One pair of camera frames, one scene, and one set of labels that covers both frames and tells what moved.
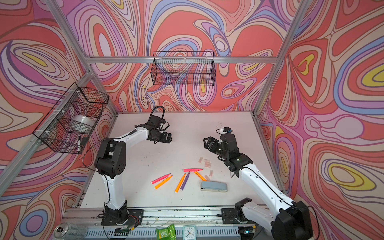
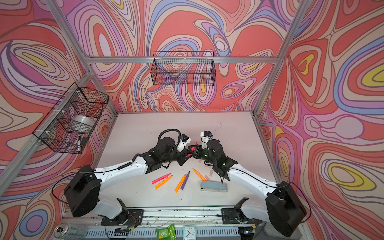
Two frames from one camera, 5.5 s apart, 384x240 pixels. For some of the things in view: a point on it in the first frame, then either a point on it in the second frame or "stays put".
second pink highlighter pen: x=160 y=178 stays put
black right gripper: x=217 y=145 to x=202 y=151
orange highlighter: x=201 y=177 stays put
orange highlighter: x=180 y=183 stays put
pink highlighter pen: x=191 y=170 to x=192 y=149
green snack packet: x=166 y=233 stays put
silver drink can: x=69 y=231 stays put
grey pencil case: x=213 y=186 stays put
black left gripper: x=163 y=137 to x=183 y=155
